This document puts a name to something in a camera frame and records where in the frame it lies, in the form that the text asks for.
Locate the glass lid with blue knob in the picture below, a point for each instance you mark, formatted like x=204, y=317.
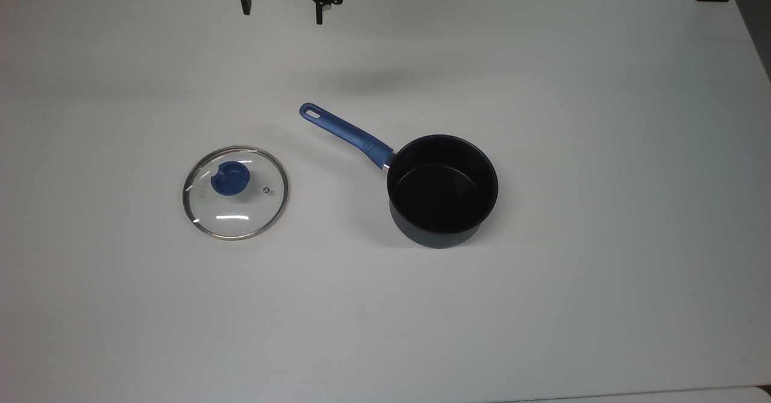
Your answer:
x=232, y=177

